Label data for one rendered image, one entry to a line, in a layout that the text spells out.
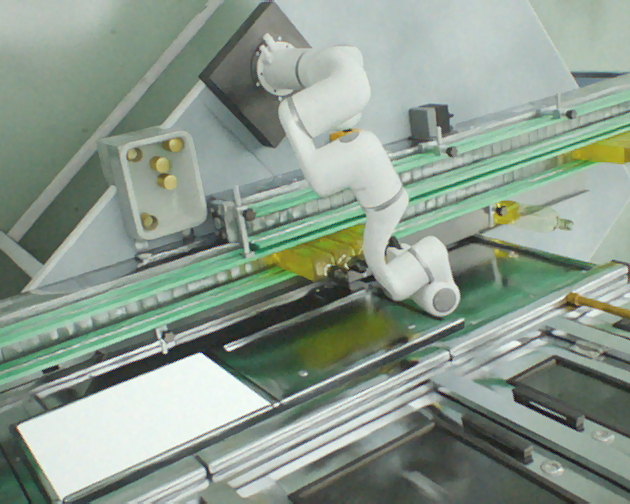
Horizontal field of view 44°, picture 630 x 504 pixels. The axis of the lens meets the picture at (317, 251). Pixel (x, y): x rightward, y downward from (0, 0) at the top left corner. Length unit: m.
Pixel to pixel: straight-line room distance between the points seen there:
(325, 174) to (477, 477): 0.56
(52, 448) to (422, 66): 1.42
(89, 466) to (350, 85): 0.80
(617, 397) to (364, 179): 0.60
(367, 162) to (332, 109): 0.12
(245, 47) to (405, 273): 0.73
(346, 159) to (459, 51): 1.09
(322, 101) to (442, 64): 0.99
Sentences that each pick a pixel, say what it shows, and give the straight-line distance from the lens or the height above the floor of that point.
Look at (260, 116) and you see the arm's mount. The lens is 1.91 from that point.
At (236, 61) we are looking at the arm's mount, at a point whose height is 0.81.
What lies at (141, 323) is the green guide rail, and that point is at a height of 0.94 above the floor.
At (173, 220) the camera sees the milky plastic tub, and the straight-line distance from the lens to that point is 1.86.
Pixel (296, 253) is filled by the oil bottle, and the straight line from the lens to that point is 1.79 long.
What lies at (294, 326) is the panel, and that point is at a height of 1.04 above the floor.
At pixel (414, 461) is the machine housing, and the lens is 1.36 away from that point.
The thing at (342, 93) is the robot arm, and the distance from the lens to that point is 1.37.
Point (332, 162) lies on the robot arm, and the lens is 1.34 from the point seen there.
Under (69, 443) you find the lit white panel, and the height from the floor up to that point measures 1.14.
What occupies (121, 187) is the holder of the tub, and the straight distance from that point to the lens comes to 1.81.
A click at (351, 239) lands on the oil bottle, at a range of 1.82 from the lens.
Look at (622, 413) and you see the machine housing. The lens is 1.47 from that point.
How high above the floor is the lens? 2.48
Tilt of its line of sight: 55 degrees down
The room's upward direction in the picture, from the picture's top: 110 degrees clockwise
